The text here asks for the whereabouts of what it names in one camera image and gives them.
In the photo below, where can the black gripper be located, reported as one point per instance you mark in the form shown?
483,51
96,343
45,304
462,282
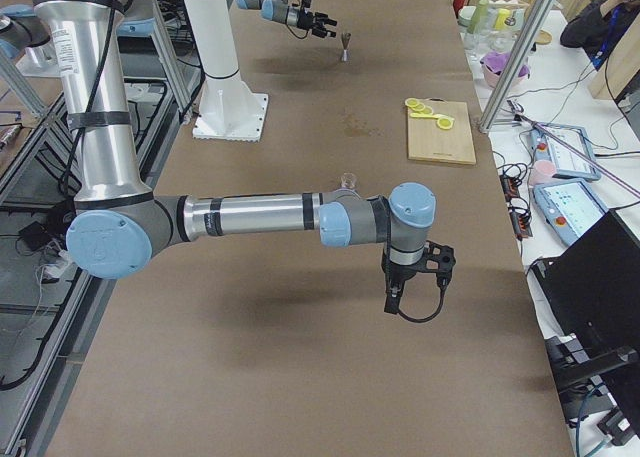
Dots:
303,21
400,274

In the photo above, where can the steel cocktail jigger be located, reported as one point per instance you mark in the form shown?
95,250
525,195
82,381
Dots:
345,41

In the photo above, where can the clear glass measuring cup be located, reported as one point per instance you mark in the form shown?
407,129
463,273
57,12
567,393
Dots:
348,181

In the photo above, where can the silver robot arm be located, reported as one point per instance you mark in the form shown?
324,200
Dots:
283,12
121,222

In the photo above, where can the pink cup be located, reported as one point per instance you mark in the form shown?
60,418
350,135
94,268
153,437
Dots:
542,172

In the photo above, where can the lemon slice top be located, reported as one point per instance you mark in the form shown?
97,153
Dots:
412,102

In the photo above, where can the yellow plastic knife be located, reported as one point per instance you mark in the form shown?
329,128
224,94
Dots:
436,116

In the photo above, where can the bamboo cutting board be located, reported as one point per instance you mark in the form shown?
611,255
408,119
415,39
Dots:
427,142

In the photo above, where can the lemon slice front bottom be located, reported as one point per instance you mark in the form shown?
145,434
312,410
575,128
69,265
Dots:
444,123

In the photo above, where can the purple cloth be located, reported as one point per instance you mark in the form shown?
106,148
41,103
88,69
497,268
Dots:
494,63

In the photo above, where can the pink bowl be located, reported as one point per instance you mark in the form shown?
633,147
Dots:
523,73

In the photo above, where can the blue teach pendant near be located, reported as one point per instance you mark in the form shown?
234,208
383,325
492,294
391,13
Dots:
570,207

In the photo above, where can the blue teach pendant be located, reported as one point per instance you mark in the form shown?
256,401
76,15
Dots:
570,207
568,164

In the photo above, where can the blue teach pendant far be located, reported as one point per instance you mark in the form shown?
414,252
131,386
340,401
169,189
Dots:
568,164

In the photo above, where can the seated person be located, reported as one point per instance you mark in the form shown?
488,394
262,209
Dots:
599,27

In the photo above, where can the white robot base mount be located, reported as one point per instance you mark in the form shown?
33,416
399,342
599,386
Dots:
228,109

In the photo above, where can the aluminium frame post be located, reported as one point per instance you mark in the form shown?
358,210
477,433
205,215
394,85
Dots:
538,12

